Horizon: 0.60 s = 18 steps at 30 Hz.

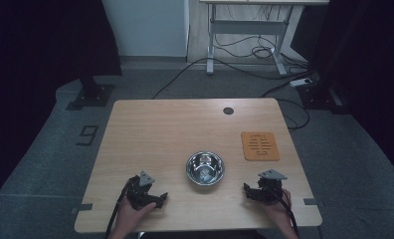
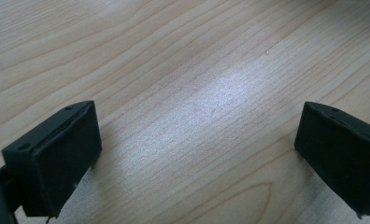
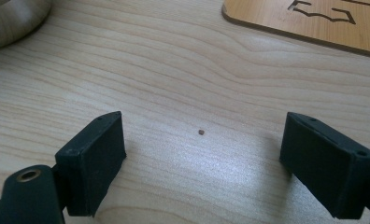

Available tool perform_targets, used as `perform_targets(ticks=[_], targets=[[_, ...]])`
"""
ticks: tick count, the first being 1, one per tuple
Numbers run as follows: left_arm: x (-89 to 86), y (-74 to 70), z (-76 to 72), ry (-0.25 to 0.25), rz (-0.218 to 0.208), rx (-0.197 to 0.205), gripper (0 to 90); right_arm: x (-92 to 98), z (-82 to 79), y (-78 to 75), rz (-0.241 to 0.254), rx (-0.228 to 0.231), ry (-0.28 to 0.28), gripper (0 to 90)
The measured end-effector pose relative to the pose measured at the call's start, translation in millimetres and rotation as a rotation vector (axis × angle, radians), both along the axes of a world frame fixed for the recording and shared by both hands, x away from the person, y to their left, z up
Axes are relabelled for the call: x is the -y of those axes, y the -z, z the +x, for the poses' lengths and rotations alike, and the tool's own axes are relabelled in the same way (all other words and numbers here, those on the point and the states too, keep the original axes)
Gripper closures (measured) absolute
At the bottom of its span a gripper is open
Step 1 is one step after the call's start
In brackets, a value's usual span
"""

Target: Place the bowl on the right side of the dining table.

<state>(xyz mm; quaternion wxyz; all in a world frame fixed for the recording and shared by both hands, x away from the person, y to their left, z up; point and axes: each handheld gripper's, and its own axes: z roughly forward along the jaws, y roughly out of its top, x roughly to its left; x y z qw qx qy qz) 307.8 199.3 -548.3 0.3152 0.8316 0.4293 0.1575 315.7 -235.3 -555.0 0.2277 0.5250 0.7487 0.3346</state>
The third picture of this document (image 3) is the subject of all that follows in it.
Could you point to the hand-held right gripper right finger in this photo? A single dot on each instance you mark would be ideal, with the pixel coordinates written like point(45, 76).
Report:
point(323, 163)

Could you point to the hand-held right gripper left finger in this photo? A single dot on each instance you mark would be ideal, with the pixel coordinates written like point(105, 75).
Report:
point(91, 165)

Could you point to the tiny brown crumb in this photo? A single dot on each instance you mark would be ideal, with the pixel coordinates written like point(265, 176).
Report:
point(201, 132)

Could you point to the wooden board with cut-out shapes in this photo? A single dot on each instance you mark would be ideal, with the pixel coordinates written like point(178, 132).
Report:
point(301, 21)

